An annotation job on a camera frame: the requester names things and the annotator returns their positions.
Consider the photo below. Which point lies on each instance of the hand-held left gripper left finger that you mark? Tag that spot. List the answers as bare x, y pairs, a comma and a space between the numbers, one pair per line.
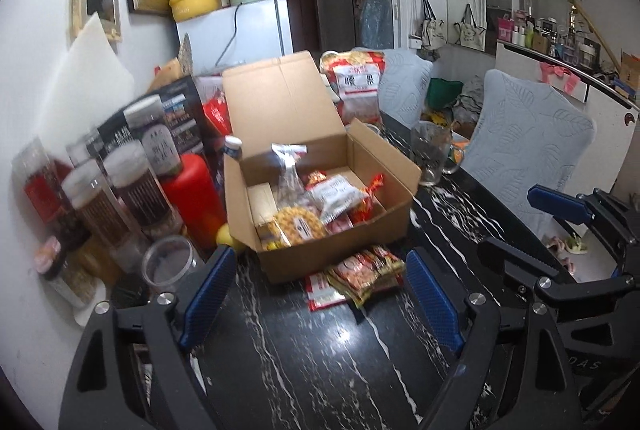
207, 295

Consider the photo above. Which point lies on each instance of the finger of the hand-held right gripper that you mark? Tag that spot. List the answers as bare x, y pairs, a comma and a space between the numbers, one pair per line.
557, 202
520, 260

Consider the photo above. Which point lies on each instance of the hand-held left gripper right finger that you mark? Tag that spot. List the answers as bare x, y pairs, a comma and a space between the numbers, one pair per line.
432, 297

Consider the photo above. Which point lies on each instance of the green gold snack packet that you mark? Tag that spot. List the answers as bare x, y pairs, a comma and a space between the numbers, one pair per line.
365, 272

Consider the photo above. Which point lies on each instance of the clear waffle packet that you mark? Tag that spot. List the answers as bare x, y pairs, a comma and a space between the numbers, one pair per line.
295, 225

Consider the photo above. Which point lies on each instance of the red gold-print snack packet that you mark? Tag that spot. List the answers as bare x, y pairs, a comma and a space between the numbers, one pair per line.
371, 200

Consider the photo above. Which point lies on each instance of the red cartoon snack packet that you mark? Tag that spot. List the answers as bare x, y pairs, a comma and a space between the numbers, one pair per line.
340, 225

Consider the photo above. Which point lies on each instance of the white line-drawing bread packet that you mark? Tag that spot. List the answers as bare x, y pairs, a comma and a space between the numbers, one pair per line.
337, 197

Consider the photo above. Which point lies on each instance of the clear bagged snack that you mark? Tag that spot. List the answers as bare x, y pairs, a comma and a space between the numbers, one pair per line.
290, 180

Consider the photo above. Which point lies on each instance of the small floor toy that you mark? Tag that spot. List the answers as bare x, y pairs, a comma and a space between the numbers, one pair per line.
565, 247

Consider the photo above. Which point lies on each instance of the yellow-green lemon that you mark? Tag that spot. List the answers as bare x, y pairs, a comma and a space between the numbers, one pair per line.
227, 236

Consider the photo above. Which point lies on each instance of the light blue covered chair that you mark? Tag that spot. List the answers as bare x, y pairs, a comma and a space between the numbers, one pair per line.
525, 144
405, 84

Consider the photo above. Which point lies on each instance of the white counter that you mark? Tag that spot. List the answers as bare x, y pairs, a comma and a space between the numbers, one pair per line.
600, 119

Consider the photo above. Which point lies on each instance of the red plastic container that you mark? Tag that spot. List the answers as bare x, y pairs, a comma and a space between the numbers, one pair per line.
192, 200

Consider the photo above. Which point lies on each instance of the cluster of clear plastic jars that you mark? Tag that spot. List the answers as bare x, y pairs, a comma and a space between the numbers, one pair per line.
135, 195

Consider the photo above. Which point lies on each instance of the pink bow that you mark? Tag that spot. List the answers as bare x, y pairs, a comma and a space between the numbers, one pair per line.
560, 77

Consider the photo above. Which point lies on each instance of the grey cloth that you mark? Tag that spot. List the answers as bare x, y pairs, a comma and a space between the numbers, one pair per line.
467, 102

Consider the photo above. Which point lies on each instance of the glass mug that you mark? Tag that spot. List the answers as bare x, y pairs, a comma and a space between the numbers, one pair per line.
430, 154

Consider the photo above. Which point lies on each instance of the small white blue-capped bottle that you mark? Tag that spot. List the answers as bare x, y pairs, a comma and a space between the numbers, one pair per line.
233, 149

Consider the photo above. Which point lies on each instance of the small cardboard box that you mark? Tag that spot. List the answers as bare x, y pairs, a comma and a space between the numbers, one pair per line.
627, 69

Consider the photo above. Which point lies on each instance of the green bag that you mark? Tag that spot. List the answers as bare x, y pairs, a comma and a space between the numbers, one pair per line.
442, 92

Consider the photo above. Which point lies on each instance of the row of bottles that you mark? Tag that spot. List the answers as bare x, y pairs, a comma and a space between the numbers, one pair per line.
550, 34

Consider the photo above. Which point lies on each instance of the black snack bag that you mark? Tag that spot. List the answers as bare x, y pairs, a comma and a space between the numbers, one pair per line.
180, 109

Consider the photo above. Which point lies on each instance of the hanging canvas tote bag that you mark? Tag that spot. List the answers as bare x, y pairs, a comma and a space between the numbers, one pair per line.
432, 29
470, 29

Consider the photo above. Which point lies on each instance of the white red nut bag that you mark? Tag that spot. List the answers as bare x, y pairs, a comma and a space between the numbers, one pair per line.
357, 84

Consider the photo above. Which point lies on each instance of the wooden board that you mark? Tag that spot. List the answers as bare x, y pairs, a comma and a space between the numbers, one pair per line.
167, 72

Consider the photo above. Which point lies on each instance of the white board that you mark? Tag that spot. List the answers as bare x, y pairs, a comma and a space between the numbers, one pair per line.
85, 74

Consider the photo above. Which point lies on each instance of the blue plastic bag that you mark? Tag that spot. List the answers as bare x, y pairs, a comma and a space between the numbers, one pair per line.
372, 9

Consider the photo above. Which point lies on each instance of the white refrigerator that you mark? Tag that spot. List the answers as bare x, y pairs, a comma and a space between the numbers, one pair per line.
255, 29

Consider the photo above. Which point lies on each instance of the dark brown door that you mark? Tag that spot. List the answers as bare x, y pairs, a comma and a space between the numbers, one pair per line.
295, 9

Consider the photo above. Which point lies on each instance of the wooden framed wall panel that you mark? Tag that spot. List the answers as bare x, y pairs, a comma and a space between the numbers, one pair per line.
97, 7

